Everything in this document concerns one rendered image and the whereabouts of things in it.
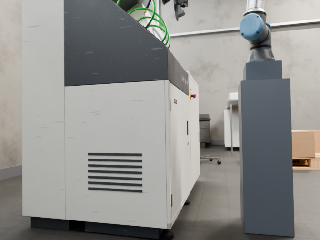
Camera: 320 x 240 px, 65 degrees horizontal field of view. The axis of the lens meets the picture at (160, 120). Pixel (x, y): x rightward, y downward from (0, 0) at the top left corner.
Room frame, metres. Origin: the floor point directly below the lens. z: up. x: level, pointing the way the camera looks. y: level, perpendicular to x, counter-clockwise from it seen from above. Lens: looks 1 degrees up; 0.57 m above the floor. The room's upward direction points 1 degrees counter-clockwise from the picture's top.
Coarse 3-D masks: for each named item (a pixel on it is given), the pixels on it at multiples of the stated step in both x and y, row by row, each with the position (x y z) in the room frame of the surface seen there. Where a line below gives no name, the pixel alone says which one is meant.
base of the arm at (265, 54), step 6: (252, 48) 1.39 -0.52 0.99; (258, 48) 1.37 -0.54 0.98; (264, 48) 1.36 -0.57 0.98; (270, 48) 1.37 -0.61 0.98; (252, 54) 1.39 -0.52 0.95; (258, 54) 1.36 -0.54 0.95; (264, 54) 1.35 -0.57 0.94; (270, 54) 1.37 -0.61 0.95; (252, 60) 1.37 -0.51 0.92; (258, 60) 1.35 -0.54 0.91; (264, 60) 1.34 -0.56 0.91; (270, 60) 1.35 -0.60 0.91
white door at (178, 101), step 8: (176, 88) 1.42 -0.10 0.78; (176, 96) 1.42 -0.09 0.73; (184, 96) 1.70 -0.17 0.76; (176, 104) 1.41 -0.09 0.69; (184, 104) 1.69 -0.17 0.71; (176, 112) 1.41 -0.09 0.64; (184, 112) 1.69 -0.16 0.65; (176, 120) 1.41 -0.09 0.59; (184, 120) 1.68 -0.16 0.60; (176, 128) 1.40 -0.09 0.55; (184, 128) 1.67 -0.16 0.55; (176, 136) 1.40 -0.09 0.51; (184, 136) 1.67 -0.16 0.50; (176, 144) 1.39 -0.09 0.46; (184, 144) 1.66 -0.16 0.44; (176, 152) 1.39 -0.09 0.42; (184, 152) 1.66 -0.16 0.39; (176, 160) 1.39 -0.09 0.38; (184, 160) 1.65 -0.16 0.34; (176, 168) 1.38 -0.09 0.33; (184, 168) 1.64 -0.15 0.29; (176, 176) 1.38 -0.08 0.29; (184, 176) 1.64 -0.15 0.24; (176, 184) 1.38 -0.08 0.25; (184, 184) 1.63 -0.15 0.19; (176, 192) 1.37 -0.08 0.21; (184, 192) 1.63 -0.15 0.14; (176, 200) 1.37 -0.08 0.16; (176, 208) 1.36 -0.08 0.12
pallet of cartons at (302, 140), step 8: (296, 136) 3.14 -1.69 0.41; (304, 136) 3.13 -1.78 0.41; (312, 136) 3.11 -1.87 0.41; (296, 144) 3.14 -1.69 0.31; (304, 144) 3.13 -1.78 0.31; (312, 144) 3.11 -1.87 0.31; (296, 152) 3.14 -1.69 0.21; (304, 152) 3.13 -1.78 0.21; (312, 152) 3.11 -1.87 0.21; (296, 160) 3.57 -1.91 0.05; (304, 160) 3.48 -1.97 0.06; (312, 160) 3.12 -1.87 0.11; (296, 168) 3.14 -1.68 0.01; (304, 168) 3.13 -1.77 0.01; (312, 168) 3.12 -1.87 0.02
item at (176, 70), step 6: (174, 60) 1.38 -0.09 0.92; (174, 66) 1.38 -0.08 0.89; (180, 66) 1.57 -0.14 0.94; (174, 72) 1.38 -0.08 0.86; (180, 72) 1.57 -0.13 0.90; (186, 72) 1.80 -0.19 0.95; (174, 78) 1.37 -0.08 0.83; (180, 78) 1.57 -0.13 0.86; (186, 78) 1.80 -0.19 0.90; (174, 84) 1.38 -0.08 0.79; (180, 84) 1.56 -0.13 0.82; (186, 84) 1.79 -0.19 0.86; (186, 90) 1.78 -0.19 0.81
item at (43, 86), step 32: (32, 0) 1.42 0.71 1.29; (32, 32) 1.42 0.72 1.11; (32, 64) 1.42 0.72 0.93; (32, 96) 1.42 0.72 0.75; (64, 96) 1.37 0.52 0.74; (32, 128) 1.42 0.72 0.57; (64, 128) 1.37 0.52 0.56; (32, 160) 1.42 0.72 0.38; (64, 160) 1.37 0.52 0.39; (32, 192) 1.42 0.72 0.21; (64, 192) 1.37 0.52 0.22; (32, 224) 1.46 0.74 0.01; (64, 224) 1.40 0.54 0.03
